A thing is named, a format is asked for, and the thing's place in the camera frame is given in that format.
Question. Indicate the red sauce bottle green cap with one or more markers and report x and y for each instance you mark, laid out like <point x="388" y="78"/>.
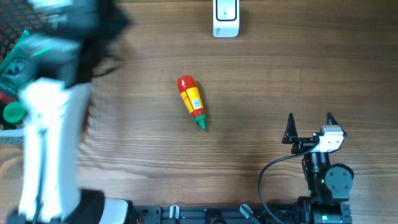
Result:
<point x="190" y="95"/>

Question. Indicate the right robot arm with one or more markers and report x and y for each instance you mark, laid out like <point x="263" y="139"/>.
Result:
<point x="328" y="184"/>

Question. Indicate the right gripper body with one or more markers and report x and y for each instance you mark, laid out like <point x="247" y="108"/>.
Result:
<point x="303" y="145"/>

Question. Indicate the green lid spice jar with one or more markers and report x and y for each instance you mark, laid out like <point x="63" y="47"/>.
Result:
<point x="14" y="113"/>

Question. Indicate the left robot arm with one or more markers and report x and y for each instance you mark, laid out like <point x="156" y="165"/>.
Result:
<point x="59" y="66"/>

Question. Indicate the green 3M gloves packet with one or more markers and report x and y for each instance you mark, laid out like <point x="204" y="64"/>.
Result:
<point x="13" y="65"/>

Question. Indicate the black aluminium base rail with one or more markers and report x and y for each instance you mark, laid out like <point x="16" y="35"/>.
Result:
<point x="288" y="214"/>

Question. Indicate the grey plastic mesh basket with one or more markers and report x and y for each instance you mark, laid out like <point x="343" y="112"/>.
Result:
<point x="16" y="16"/>

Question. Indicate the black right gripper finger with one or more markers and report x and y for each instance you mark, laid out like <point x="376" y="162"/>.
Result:
<point x="290" y="135"/>
<point x="332" y="121"/>

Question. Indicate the white barcode scanner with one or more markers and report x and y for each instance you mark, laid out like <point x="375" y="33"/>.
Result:
<point x="226" y="19"/>

